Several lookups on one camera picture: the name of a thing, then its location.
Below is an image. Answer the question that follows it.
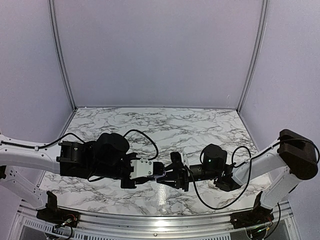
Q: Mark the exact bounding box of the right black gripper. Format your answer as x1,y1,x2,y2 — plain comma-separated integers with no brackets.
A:
158,162,220,193

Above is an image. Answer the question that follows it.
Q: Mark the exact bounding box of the purple earbud charging case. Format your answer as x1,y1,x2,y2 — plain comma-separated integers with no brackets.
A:
153,169,166,182

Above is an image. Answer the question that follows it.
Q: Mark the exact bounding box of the white charging case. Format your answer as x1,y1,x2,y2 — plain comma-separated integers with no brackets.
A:
208,180,216,189

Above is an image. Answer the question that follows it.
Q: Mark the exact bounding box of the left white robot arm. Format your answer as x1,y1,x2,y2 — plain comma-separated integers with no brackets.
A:
0,133,166,223

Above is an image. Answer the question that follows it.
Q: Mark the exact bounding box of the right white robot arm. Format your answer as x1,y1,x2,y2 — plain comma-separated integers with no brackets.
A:
156,129,320,224

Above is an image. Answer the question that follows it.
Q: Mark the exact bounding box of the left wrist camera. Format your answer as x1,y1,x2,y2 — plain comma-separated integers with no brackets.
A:
129,158,154,180

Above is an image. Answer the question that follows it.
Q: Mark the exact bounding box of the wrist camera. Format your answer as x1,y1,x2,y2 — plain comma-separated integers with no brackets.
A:
170,151,189,168
129,158,154,180

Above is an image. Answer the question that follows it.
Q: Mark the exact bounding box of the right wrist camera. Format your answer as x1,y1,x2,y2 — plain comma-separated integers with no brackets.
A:
170,151,189,168

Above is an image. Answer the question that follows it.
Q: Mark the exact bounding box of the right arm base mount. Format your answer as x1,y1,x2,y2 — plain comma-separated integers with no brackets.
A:
230,191,274,229

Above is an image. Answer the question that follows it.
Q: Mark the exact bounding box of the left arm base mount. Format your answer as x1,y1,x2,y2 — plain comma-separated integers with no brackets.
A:
36,191,80,228

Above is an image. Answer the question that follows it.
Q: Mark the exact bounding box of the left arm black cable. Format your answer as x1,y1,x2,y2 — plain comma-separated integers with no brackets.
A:
0,129,160,183

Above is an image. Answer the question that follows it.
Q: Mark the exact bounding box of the aluminium front rail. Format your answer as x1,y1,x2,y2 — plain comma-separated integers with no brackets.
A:
14,202,295,240

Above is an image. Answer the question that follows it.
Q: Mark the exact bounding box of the right aluminium frame post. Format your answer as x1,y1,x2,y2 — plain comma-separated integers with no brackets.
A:
236,0,270,114

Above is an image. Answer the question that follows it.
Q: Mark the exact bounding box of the aluminium frame post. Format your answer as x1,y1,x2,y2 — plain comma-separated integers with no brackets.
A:
236,0,270,114
48,0,77,112

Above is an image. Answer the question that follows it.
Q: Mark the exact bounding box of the left aluminium frame post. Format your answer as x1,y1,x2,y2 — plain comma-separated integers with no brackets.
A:
48,0,77,112

